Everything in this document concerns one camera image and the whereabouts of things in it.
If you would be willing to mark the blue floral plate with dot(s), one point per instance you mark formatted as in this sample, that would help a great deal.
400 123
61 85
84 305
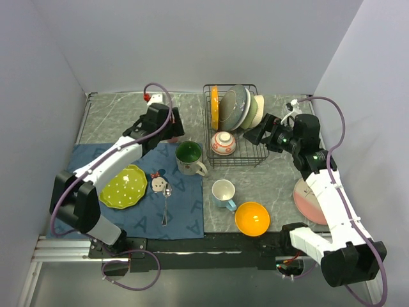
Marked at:
231 107

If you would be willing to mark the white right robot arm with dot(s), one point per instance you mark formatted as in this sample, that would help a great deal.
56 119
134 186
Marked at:
351 256

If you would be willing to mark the teal rim white plate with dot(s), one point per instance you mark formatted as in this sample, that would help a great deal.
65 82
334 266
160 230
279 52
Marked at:
246 107

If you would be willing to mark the red white patterned dish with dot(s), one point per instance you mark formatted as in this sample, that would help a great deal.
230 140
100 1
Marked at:
223 143

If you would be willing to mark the cream square cartoon dish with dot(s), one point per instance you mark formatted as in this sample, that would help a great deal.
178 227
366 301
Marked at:
260 102

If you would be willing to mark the blue letter-print cloth mat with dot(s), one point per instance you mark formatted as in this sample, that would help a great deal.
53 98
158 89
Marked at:
184 206

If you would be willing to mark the light blue mug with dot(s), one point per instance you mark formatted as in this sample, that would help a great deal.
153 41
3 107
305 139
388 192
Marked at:
223 192

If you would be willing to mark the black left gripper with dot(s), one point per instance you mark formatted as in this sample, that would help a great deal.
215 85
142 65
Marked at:
175 128

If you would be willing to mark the green-inside floral mug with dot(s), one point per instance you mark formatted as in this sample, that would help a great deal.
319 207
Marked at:
189 159

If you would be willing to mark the aluminium rail frame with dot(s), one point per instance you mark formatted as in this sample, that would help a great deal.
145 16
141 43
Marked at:
62 250

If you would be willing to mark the black wire dish rack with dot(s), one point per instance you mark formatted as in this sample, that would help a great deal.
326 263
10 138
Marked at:
246 154

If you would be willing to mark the orange bowl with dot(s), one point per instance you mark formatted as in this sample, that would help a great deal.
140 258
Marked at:
252 219

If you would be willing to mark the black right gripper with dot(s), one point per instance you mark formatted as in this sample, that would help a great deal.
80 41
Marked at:
255 136

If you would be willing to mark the green square panda dish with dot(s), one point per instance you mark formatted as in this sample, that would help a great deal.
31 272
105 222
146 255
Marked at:
253 110

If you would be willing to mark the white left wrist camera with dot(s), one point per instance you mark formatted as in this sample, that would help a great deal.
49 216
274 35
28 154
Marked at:
156 98

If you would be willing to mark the pink white round plate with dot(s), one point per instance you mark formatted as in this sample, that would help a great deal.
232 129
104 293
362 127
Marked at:
306 202

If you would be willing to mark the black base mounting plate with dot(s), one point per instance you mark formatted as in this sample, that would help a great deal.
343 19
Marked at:
214 251

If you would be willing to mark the orange polka dot plate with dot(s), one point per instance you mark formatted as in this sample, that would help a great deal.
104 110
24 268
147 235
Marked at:
214 105

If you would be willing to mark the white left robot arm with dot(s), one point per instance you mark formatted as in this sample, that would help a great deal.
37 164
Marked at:
75 199

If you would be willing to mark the green polka dot plate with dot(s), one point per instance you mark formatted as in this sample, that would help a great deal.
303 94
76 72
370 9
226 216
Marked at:
126 189

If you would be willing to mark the silver spoon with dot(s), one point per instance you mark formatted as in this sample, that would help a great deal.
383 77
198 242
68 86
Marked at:
167 191

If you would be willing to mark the cartoon mouse spoon rest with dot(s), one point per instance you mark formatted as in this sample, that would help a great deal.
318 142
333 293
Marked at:
158 180

